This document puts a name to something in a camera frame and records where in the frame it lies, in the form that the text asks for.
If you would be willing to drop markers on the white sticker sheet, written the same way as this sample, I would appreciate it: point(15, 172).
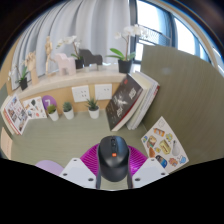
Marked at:
point(35, 108)

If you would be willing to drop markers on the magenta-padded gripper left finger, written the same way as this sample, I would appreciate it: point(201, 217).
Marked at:
point(78, 171)

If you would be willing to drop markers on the pink horse figurine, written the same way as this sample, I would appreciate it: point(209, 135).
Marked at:
point(66, 65)

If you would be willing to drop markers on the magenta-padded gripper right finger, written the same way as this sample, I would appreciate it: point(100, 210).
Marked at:
point(150, 171)

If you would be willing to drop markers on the wooden artist mannequin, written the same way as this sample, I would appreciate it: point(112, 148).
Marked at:
point(49, 53)

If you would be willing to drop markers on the large white orchid black pot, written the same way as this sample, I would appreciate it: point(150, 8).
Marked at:
point(125, 66)

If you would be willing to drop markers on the dark horse figurine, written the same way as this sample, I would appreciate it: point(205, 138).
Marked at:
point(90, 57)

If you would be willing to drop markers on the black cover book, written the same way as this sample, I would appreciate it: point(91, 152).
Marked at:
point(123, 101)

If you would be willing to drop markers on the food sticker sheet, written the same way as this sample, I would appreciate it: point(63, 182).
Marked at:
point(165, 145)

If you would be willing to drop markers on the white wall socket plate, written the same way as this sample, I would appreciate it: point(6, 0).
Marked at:
point(103, 91)
point(80, 94)

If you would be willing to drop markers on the white thick book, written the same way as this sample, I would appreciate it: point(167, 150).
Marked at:
point(138, 110)

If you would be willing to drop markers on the black computer mouse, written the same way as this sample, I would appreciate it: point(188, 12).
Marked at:
point(113, 158)

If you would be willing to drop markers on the large white book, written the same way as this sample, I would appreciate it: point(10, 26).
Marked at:
point(4, 115)

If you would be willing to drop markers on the grey curtain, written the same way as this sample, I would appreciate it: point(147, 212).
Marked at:
point(93, 23)

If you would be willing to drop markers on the wooden hand model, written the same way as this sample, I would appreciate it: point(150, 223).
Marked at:
point(32, 66)

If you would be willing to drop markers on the small white orchid black pot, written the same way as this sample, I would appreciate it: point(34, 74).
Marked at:
point(23, 83)

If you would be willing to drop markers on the white book red spine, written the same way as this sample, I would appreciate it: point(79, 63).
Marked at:
point(151, 93)

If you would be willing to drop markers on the colourful photo magazine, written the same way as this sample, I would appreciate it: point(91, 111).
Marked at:
point(16, 115)

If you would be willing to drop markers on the beige card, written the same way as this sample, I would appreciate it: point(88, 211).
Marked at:
point(6, 143)

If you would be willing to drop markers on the small succulent white pot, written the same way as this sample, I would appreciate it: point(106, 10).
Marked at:
point(53, 115)
point(93, 112)
point(68, 114)

